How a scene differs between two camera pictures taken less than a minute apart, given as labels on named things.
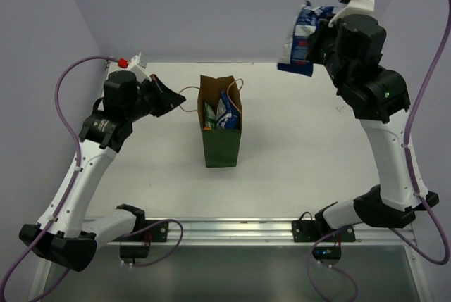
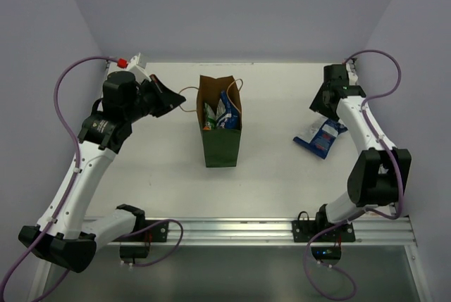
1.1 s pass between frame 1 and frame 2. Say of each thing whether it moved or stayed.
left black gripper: stayed
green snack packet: stayed
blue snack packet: moved
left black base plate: stayed
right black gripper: moved
